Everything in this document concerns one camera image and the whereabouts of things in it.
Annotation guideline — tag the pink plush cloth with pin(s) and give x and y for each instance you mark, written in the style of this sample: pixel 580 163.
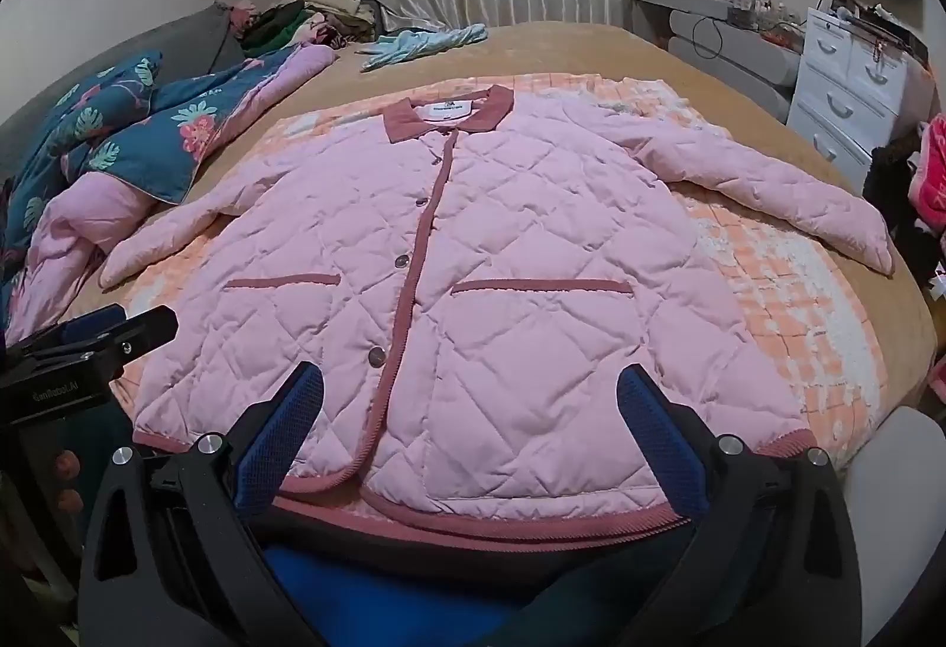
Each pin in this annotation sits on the pink plush cloth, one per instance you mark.
pixel 933 166

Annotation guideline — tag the bed with tan cover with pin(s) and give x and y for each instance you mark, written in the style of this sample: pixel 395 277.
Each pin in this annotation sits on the bed with tan cover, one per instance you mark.
pixel 591 48

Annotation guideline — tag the orange checked blanket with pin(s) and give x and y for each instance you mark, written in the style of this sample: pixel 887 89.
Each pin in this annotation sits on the orange checked blanket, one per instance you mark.
pixel 776 292

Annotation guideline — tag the light blue garment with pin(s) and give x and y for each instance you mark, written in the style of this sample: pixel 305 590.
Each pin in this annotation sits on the light blue garment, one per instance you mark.
pixel 414 44

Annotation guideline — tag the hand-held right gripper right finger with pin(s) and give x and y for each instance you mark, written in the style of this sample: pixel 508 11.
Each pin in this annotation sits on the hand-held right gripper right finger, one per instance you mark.
pixel 658 440

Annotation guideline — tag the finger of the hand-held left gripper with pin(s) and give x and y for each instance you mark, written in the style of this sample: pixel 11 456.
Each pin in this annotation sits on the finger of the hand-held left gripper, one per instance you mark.
pixel 92 319
pixel 151 325

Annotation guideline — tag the black cloth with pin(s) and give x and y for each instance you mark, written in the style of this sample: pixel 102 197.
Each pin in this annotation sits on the black cloth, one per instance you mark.
pixel 898 203

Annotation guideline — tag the blue floral quilt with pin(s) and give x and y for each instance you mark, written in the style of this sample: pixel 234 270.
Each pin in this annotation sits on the blue floral quilt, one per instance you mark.
pixel 185 122

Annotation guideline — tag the person's left hand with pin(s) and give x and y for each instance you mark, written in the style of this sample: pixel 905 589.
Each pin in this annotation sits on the person's left hand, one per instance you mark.
pixel 68 469

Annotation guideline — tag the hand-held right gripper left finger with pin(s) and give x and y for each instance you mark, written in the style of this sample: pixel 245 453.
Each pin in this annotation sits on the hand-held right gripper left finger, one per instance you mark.
pixel 277 440

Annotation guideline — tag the person's blue pants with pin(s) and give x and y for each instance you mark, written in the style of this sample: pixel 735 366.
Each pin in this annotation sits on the person's blue pants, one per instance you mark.
pixel 369 588

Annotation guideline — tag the pile of clothes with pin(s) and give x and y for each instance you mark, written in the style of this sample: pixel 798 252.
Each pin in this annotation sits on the pile of clothes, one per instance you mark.
pixel 310 22

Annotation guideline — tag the white drawer chest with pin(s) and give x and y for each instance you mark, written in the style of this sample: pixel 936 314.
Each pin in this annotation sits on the white drawer chest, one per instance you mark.
pixel 835 92

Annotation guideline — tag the pink quilted jacket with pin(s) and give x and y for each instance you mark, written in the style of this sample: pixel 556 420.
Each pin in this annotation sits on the pink quilted jacket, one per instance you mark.
pixel 517 248

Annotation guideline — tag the grey rounded vanity shelf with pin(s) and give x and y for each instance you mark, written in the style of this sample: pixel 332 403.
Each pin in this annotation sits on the grey rounded vanity shelf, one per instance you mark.
pixel 739 55

